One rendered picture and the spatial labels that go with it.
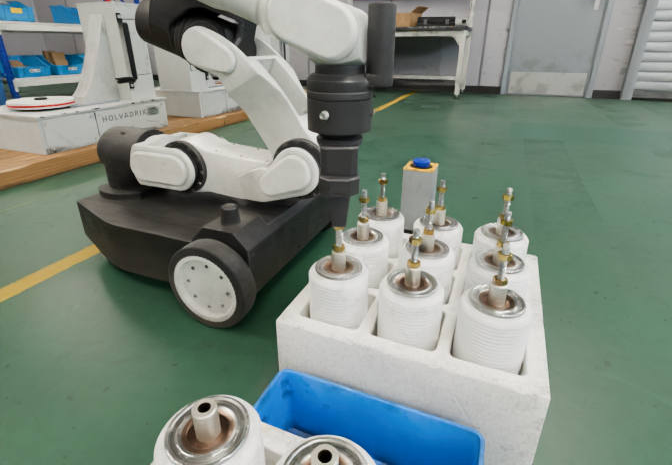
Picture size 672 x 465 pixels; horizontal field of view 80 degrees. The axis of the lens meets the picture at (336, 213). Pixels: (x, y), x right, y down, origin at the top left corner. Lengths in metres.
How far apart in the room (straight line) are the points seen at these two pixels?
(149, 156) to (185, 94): 2.09
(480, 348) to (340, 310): 0.20
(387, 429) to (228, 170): 0.70
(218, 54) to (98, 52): 1.89
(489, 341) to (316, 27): 0.45
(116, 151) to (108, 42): 1.63
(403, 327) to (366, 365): 0.08
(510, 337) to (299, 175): 0.53
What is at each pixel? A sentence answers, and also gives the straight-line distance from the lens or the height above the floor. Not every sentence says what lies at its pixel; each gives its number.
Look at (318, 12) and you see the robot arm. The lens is 0.50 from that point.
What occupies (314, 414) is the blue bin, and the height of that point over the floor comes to 0.05.
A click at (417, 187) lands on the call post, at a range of 0.95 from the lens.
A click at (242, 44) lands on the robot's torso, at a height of 0.58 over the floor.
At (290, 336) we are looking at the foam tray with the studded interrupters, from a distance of 0.66.
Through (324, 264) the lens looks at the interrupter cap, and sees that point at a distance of 0.65.
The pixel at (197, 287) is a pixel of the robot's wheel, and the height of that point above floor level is 0.09.
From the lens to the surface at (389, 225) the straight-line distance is 0.80.
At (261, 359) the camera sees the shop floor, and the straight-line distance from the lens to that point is 0.86.
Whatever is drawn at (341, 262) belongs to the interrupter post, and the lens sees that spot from 0.62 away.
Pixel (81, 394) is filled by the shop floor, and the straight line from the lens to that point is 0.91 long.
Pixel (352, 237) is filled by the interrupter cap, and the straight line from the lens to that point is 0.73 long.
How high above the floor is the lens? 0.58
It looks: 23 degrees down
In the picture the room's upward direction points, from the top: straight up
